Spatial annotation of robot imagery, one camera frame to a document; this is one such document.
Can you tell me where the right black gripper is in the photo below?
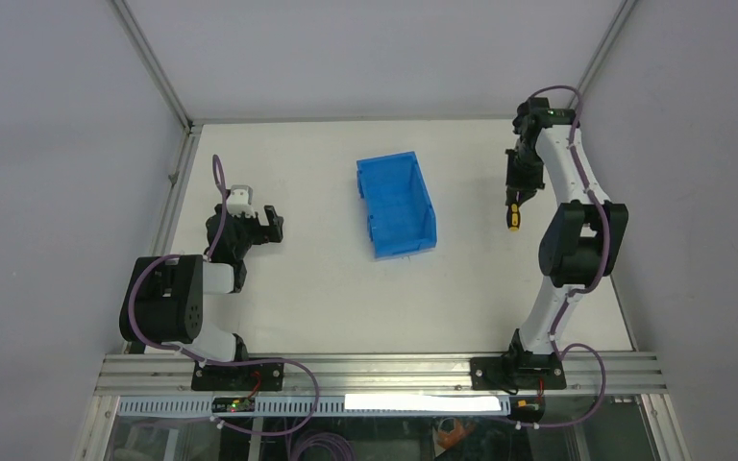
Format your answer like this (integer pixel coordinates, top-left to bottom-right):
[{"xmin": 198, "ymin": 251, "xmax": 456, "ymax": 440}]
[{"xmin": 506, "ymin": 146, "xmax": 546, "ymax": 206}]

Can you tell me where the black yellow screwdriver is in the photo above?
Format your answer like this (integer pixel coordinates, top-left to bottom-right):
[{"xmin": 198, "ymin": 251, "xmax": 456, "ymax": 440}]
[{"xmin": 506, "ymin": 203, "xmax": 522, "ymax": 231}]

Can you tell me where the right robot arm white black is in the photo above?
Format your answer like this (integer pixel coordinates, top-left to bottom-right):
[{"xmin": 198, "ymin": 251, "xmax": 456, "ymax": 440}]
[{"xmin": 503, "ymin": 96, "xmax": 628, "ymax": 389}]

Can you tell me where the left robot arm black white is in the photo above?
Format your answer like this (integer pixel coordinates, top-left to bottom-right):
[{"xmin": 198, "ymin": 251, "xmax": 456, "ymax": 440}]
[{"xmin": 119, "ymin": 205, "xmax": 284, "ymax": 390}]

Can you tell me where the blue plastic bin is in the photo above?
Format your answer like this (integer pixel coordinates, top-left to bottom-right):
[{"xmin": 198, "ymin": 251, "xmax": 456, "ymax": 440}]
[{"xmin": 357, "ymin": 151, "xmax": 437, "ymax": 259}]

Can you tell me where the small electronics board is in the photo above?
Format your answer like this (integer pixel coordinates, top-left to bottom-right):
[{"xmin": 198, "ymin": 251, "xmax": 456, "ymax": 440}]
[{"xmin": 211, "ymin": 397, "xmax": 257, "ymax": 414}]

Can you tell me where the orange object below table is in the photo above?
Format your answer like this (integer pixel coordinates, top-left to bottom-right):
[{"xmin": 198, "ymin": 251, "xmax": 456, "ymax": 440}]
[{"xmin": 434, "ymin": 417, "xmax": 476, "ymax": 449}]

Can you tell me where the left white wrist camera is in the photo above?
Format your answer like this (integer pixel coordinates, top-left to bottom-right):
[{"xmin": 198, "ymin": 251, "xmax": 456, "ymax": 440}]
[{"xmin": 225, "ymin": 184, "xmax": 257, "ymax": 218}]

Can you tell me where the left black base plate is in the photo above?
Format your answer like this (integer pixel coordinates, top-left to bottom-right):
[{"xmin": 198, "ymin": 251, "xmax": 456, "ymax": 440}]
[{"xmin": 190, "ymin": 362, "xmax": 284, "ymax": 393}]

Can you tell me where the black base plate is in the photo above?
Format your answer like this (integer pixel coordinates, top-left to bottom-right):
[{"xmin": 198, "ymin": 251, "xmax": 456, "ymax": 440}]
[
  {"xmin": 469, "ymin": 354, "xmax": 567, "ymax": 393},
  {"xmin": 190, "ymin": 362, "xmax": 284, "ymax": 393}
]

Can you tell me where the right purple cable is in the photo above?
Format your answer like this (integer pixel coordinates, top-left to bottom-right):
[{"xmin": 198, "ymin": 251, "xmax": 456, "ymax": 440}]
[{"xmin": 511, "ymin": 85, "xmax": 612, "ymax": 428}]

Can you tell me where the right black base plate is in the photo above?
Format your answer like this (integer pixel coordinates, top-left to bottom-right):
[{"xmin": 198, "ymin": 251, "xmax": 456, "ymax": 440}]
[{"xmin": 469, "ymin": 354, "xmax": 567, "ymax": 393}]

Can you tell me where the aluminium front rail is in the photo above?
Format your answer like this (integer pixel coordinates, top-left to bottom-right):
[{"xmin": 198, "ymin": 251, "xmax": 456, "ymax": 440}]
[{"xmin": 94, "ymin": 352, "xmax": 669, "ymax": 397}]

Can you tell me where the slotted cable duct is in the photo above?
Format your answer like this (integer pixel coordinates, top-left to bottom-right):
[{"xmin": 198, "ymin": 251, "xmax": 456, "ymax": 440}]
[{"xmin": 118, "ymin": 394, "xmax": 510, "ymax": 419}]

